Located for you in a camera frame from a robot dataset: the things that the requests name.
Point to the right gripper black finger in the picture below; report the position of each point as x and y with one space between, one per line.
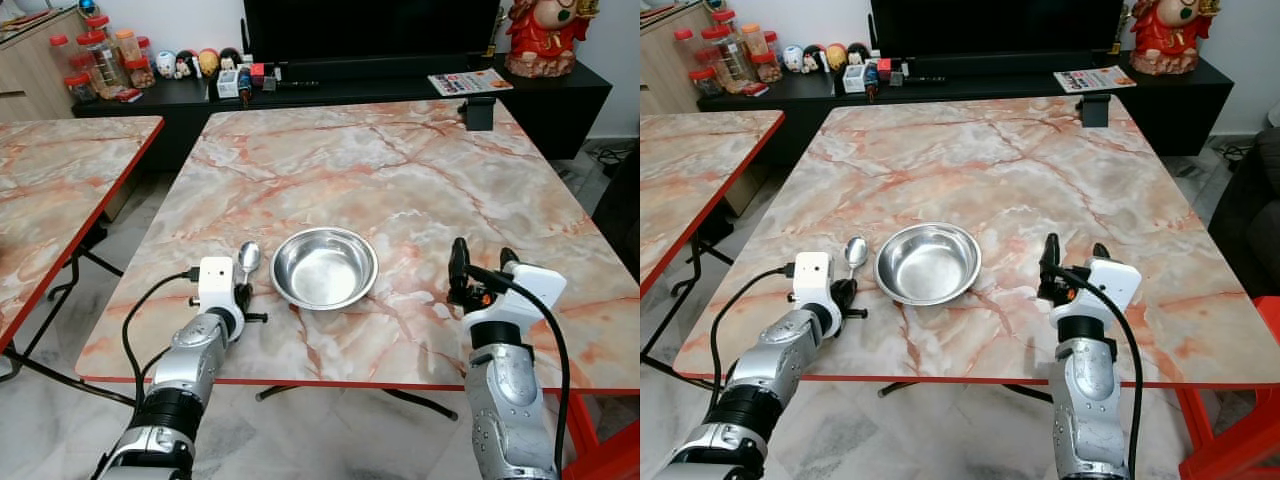
459 260
509 259
1051 256
1102 253

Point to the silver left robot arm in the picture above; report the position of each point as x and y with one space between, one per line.
770 380
180 380

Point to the large shallow steel bowl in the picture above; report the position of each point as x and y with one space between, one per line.
325 268
928 262

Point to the marble-pattern red-edged folding table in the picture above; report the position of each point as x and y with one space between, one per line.
400 170
60 170
690 160
1000 170

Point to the dark grey sofa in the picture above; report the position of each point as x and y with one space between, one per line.
620 210
1245 200

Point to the black box-shaped table clamp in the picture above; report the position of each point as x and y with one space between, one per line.
1095 108
480 113

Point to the black low television console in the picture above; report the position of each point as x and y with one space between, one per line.
560 110
1170 105

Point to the white and orange magazine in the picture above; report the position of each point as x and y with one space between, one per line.
1095 78
470 82

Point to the small dark bottle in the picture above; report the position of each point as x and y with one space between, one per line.
871 82
244 86

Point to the small white box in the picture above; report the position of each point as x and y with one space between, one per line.
854 80
228 84

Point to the flat red pack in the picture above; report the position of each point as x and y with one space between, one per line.
128 94
753 90

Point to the black remote control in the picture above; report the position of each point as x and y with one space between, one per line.
298 84
925 80

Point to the small grey gadget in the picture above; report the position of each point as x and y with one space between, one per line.
896 74
269 78

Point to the red stool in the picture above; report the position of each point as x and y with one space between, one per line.
620 455
1250 445

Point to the red figurine statue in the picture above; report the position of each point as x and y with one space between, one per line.
1170 35
545 35

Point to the small clear jar red lid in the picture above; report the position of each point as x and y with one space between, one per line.
97 22
80 88
686 45
722 17
62 50
765 68
705 83
140 72

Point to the black flat television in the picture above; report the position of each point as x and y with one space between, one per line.
370 28
995 28

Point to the light wooden cabinet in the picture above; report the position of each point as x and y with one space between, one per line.
25 65
660 55

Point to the large clear jar red lid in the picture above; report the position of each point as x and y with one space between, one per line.
103 60
728 55

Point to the clear jar orange lid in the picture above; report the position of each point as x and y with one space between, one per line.
128 45
753 40

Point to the small trophy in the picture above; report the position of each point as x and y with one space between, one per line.
88 6

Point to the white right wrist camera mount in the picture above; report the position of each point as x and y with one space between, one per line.
535 288
1115 283

